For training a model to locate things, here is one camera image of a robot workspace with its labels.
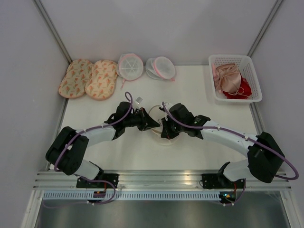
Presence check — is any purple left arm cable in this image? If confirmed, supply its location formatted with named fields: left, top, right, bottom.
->
left=42, top=92, right=133, bottom=209

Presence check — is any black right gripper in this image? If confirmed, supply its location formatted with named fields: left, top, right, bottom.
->
left=162, top=114, right=185, bottom=139

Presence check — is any pink trimmed mesh bag right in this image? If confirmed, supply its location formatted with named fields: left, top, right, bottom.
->
left=145, top=57, right=176, bottom=81

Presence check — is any right aluminium corner post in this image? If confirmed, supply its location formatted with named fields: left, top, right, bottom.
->
left=247, top=0, right=285, bottom=57

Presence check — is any cream mesh laundry bag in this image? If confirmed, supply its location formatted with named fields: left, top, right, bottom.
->
left=148, top=105, right=180, bottom=146

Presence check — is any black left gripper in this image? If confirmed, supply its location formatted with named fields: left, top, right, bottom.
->
left=123, top=107, right=160, bottom=131

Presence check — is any left aluminium corner post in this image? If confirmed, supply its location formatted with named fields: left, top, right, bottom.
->
left=32, top=0, right=72, bottom=64

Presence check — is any red bra in basket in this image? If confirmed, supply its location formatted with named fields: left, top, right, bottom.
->
left=223, top=77, right=252, bottom=99

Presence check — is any pink satin bra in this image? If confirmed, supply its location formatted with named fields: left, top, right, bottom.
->
left=211, top=63, right=241, bottom=93

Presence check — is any floral bra pad right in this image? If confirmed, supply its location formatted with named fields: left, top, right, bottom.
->
left=85, top=59, right=118, bottom=100

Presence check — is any aluminium front rail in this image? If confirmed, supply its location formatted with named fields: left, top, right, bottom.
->
left=33, top=170, right=291, bottom=191

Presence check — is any white slotted cable duct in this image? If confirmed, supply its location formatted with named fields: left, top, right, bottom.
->
left=43, top=190, right=220, bottom=201

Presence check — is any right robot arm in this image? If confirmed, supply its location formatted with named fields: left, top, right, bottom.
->
left=160, top=103, right=285, bottom=188

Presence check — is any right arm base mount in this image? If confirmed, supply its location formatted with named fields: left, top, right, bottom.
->
left=200, top=173, right=245, bottom=190

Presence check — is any aluminium corner post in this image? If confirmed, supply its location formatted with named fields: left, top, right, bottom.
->
left=32, top=0, right=72, bottom=64
left=247, top=0, right=285, bottom=57

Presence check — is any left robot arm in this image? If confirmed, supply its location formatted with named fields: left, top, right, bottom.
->
left=46, top=102, right=160, bottom=189

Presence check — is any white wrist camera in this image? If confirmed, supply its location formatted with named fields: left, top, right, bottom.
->
left=164, top=102, right=173, bottom=110
left=134, top=97, right=143, bottom=106

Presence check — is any floral bra pad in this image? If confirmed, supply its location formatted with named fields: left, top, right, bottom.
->
left=85, top=59, right=118, bottom=100
left=58, top=59, right=93, bottom=99

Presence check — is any pink trimmed mesh bag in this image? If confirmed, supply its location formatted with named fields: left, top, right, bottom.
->
left=145, top=57, right=176, bottom=81
left=116, top=53, right=143, bottom=89

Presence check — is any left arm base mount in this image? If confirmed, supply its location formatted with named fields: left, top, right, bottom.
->
left=76, top=173, right=119, bottom=189

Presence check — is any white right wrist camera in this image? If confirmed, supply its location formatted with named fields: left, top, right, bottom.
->
left=164, top=102, right=173, bottom=110

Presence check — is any pink trimmed mesh bag left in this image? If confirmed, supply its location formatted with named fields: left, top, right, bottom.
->
left=116, top=53, right=143, bottom=89

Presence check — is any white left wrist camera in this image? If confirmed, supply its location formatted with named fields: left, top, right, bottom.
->
left=134, top=97, right=143, bottom=106

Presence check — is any floral bra pad left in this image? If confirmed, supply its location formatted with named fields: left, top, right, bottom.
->
left=58, top=59, right=93, bottom=99

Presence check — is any white plastic basket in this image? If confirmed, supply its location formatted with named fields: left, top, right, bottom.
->
left=209, top=54, right=262, bottom=104

